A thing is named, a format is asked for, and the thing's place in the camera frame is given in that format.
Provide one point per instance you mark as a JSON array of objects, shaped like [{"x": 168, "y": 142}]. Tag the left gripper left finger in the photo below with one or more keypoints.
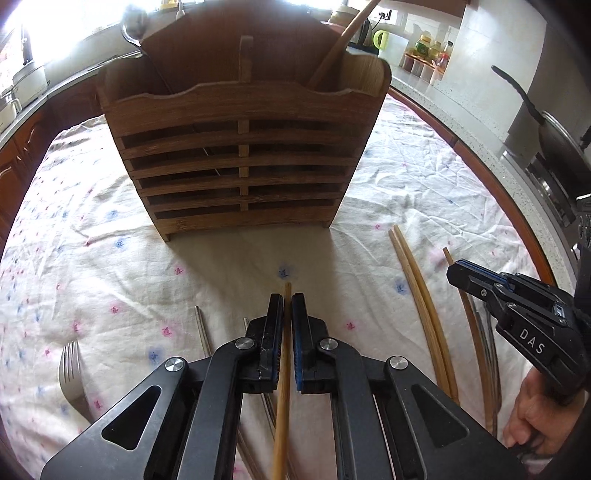
[{"x": 179, "y": 422}]

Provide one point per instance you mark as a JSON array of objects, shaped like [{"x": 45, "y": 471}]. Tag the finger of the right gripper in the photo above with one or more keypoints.
[
  {"x": 482, "y": 272},
  {"x": 469, "y": 284}
]

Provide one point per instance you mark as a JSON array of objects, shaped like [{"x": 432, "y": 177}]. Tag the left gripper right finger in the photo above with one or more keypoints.
[{"x": 390, "y": 420}]

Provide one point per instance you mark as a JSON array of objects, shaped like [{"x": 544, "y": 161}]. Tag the wooden chopstick pair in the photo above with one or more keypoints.
[
  {"x": 433, "y": 313},
  {"x": 425, "y": 318}
]

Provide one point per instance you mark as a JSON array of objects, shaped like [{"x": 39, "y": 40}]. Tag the wooden chopstick group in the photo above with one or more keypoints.
[{"x": 280, "y": 445}]

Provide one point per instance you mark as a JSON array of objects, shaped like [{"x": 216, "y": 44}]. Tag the steel spoon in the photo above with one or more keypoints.
[{"x": 134, "y": 25}]

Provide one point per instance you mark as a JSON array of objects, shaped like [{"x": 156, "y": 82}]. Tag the person's right hand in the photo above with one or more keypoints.
[{"x": 537, "y": 416}]

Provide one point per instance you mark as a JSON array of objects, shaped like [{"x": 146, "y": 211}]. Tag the metal chopstick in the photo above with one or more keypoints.
[{"x": 202, "y": 330}]

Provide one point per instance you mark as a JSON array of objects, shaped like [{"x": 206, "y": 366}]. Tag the steel fork left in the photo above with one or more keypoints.
[{"x": 70, "y": 380}]

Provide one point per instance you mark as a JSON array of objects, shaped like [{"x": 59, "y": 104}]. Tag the black frying pan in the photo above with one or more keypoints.
[{"x": 564, "y": 156}]

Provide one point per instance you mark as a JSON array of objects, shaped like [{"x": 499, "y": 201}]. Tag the floral white tablecloth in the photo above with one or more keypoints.
[{"x": 84, "y": 263}]

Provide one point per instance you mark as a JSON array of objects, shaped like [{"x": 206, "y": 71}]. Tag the spice jar rack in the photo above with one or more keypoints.
[{"x": 428, "y": 58}]

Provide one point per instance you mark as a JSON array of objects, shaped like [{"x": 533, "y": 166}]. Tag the electric kettle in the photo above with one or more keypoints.
[{"x": 362, "y": 37}]

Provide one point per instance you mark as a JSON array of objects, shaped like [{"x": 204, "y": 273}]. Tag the wooden utensil holder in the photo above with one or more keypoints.
[{"x": 217, "y": 129}]

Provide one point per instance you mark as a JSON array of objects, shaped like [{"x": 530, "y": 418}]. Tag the lower wooden cabinets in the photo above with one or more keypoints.
[{"x": 26, "y": 147}]

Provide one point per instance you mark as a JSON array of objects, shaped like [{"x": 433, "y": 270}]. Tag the white pot cooker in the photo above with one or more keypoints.
[{"x": 29, "y": 83}]

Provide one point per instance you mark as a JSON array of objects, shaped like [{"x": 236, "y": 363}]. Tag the green handled white jug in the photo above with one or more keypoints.
[{"x": 391, "y": 46}]

